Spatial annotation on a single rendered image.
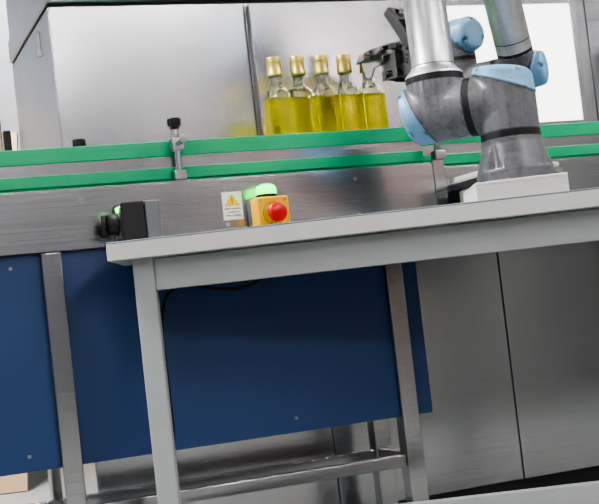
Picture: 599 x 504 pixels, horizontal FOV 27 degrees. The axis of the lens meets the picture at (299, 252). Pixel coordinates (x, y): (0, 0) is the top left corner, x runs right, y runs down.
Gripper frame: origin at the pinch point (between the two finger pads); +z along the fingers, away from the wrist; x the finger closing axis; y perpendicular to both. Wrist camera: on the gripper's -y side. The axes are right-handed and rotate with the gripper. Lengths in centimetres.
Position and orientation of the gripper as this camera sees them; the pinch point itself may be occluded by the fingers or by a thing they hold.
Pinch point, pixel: (366, 59)
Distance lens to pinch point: 296.6
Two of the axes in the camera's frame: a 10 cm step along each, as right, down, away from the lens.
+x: 8.0, -0.6, 6.0
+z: -5.9, 1.0, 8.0
